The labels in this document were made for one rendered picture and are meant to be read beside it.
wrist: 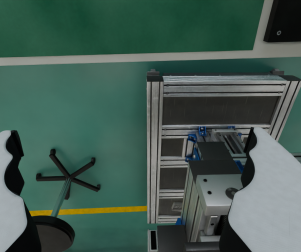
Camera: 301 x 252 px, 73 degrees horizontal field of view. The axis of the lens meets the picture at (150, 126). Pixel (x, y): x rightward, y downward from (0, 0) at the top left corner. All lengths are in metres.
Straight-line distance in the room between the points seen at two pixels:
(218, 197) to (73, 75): 1.14
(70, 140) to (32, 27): 1.17
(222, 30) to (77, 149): 1.38
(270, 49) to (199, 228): 0.47
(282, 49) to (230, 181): 0.34
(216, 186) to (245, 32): 0.36
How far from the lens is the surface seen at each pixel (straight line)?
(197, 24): 0.52
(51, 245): 1.58
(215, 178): 0.52
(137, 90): 1.35
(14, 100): 1.62
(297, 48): 0.64
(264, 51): 0.60
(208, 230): 0.54
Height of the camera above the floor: 1.26
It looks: 58 degrees down
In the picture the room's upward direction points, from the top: 176 degrees clockwise
